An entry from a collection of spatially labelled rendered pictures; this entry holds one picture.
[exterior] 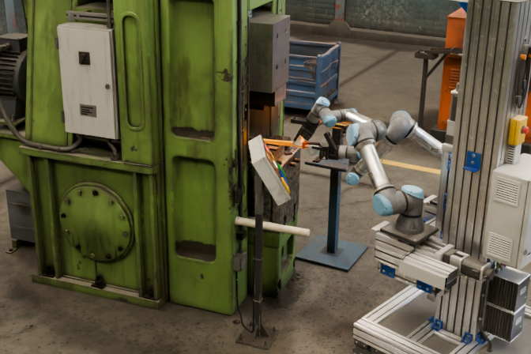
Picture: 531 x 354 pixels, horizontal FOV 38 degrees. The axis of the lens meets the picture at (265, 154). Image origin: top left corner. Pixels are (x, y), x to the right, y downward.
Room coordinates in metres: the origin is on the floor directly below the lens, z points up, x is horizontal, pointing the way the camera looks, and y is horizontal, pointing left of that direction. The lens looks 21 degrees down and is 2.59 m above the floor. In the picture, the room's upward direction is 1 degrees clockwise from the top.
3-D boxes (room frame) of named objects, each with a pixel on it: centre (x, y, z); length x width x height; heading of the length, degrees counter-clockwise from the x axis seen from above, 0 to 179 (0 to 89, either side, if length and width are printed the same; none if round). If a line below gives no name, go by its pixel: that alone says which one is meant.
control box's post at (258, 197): (3.80, 0.03, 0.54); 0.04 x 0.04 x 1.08; 70
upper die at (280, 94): (4.42, 0.11, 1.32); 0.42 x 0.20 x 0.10; 70
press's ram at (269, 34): (4.46, 0.10, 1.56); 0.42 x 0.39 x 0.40; 70
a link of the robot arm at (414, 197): (3.60, -0.76, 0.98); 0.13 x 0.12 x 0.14; 113
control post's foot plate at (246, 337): (3.80, 0.03, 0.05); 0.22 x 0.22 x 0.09; 70
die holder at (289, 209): (4.48, 0.10, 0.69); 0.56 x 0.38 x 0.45; 70
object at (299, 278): (4.33, -0.13, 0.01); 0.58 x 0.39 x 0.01; 160
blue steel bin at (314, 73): (8.46, -0.17, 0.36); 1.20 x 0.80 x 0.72; 68
